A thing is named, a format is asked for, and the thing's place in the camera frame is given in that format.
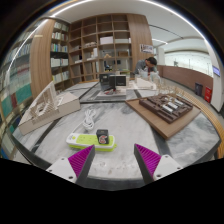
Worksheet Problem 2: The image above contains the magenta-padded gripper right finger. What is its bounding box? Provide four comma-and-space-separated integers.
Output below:
133, 143, 184, 185

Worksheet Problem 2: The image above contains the flat wooden board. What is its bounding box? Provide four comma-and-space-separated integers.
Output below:
125, 93, 202, 140

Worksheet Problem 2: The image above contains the black bin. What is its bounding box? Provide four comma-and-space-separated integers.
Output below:
194, 82, 204, 98

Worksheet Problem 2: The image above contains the black charger with red print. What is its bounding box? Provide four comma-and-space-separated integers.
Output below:
96, 129, 110, 145

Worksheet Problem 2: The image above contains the wall screen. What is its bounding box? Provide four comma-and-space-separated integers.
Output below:
211, 64, 222, 78

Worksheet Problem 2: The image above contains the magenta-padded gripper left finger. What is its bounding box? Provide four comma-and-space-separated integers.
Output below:
45, 144, 96, 188

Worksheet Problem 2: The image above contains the small white building model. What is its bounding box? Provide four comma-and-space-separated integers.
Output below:
133, 77, 158, 91

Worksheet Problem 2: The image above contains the coiled white cable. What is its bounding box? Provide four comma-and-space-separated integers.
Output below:
81, 108, 98, 132

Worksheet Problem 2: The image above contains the dark brown building model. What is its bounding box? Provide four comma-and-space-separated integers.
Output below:
138, 93, 194, 125

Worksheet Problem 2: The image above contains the person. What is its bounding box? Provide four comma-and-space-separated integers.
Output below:
134, 56, 158, 76

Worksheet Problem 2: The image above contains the white and green power strip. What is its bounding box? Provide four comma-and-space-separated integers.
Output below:
65, 132, 118, 153

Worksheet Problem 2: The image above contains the black box model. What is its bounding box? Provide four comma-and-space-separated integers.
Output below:
98, 73, 128, 93

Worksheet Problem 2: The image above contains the wooden wall shelf unit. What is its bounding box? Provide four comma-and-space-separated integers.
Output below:
29, 13, 154, 99

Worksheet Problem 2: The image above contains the bookcase with coloured books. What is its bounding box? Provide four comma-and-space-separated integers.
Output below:
0, 39, 34, 158

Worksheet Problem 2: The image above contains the grey model base board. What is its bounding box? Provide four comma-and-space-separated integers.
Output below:
94, 87, 128, 101

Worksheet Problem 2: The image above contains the white architectural model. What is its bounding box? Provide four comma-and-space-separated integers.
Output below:
17, 80, 82, 136

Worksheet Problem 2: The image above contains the red bin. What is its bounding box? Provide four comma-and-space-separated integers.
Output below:
203, 85, 213, 104

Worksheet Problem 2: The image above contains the thin wooden stick model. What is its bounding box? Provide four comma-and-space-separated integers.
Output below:
156, 77, 185, 98

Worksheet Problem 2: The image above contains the poster on shelf panel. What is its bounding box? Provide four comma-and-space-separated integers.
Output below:
139, 43, 154, 54

